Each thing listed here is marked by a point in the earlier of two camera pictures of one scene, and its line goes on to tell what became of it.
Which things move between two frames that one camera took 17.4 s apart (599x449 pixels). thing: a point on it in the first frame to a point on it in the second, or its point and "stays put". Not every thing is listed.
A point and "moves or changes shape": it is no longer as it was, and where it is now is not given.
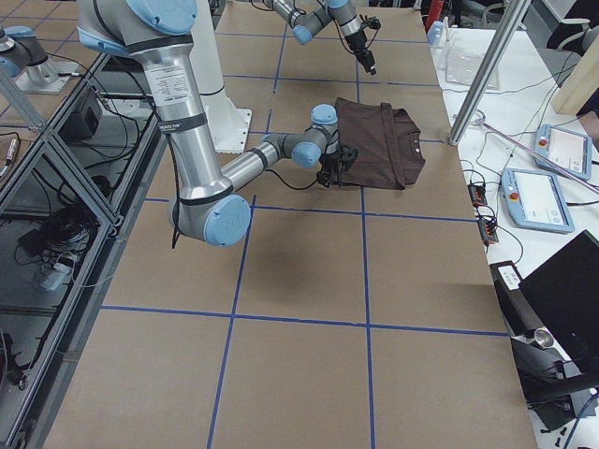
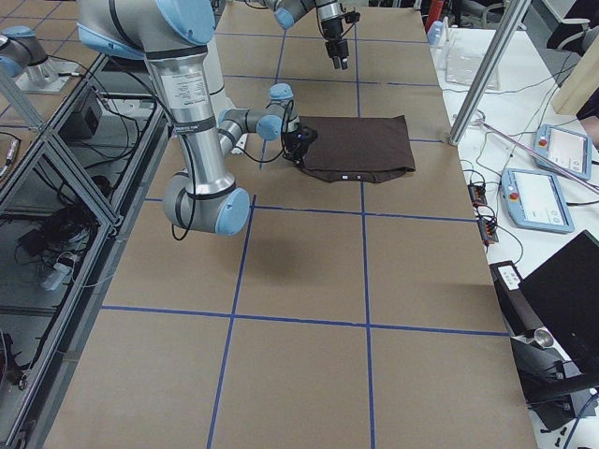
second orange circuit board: (488, 231) stays put
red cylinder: (434, 12) stays put
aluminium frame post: (513, 16) stays put
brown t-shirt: (387, 140) moves or changes shape
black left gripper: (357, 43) to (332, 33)
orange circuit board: (477, 194) stays put
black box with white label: (518, 312) stays put
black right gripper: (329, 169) to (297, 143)
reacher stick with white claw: (536, 155) stays put
